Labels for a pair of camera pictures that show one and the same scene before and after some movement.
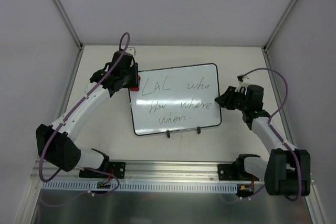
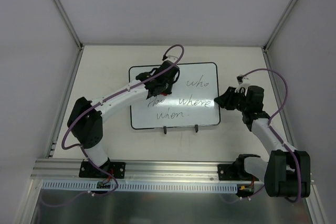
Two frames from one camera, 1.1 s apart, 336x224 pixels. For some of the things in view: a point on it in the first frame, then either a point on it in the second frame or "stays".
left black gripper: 134,76 to 159,87
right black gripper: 230,98 stays
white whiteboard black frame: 176,99 stays
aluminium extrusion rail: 138,172 stays
